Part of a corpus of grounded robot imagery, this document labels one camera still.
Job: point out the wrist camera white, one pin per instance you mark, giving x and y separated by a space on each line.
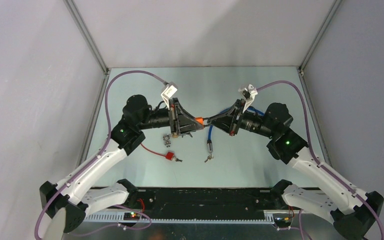
168 91
249 92

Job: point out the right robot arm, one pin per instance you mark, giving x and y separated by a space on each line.
351 210

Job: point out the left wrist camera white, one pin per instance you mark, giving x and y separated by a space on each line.
168 91

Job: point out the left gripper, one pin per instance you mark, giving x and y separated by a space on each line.
184 119

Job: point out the red cable padlock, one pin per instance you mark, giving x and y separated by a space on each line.
171 156

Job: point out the orange black padlock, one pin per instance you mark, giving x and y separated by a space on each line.
203 121

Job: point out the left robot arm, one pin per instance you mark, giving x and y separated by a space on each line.
69 201

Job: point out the silver key bunch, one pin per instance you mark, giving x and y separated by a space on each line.
167 140

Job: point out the blue cable lock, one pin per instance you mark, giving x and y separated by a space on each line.
209 142

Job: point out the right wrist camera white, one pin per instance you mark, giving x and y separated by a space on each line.
249 92

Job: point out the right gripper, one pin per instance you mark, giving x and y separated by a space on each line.
223 121

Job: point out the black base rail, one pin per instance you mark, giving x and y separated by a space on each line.
219 204

